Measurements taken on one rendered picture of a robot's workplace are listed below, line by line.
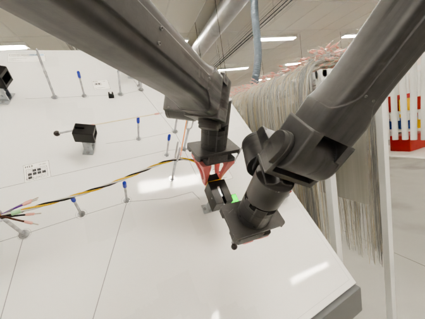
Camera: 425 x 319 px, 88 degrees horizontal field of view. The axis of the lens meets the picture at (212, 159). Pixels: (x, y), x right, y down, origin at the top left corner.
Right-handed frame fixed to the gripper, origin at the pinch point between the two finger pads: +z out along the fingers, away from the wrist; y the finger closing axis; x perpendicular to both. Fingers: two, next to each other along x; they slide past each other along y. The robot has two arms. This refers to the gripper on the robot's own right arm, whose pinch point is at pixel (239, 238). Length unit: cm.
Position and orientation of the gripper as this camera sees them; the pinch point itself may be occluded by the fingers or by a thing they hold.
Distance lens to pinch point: 47.9
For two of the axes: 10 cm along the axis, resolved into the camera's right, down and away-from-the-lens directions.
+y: -9.1, 1.4, -3.8
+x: 3.7, 7.0, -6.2
